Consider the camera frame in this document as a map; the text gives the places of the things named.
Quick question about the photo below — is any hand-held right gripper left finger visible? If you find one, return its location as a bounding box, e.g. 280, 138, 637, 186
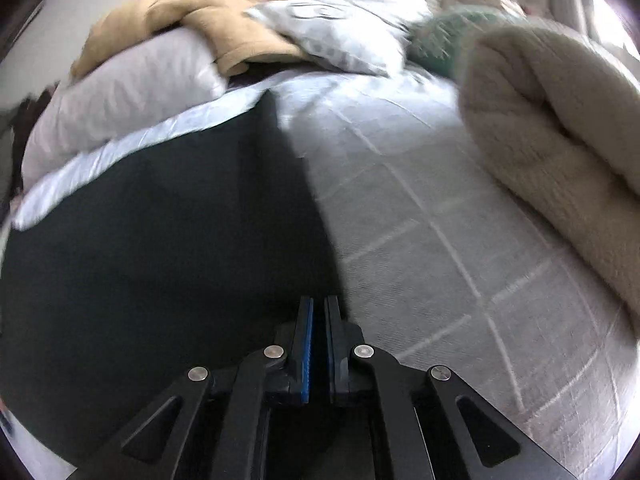
75, 296, 315, 480

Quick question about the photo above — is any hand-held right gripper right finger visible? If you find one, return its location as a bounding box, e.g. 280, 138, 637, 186
325, 296, 577, 480

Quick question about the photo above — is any black quilted coat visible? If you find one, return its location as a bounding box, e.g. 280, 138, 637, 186
0, 87, 353, 468

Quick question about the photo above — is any grey checked bed cover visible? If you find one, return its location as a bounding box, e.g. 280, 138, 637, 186
272, 62, 640, 480

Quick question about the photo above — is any white bed sheet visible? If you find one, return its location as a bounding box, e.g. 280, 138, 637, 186
9, 67, 301, 232

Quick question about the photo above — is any cream fleece blanket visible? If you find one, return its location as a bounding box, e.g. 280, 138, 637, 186
456, 19, 640, 333

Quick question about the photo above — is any green leaf pattern pillow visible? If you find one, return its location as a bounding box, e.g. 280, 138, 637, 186
407, 7, 503, 77

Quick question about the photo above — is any white printed pillow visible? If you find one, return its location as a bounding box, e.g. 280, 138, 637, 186
244, 0, 433, 79

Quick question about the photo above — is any beige fleece blanket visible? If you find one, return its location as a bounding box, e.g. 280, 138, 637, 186
69, 0, 313, 80

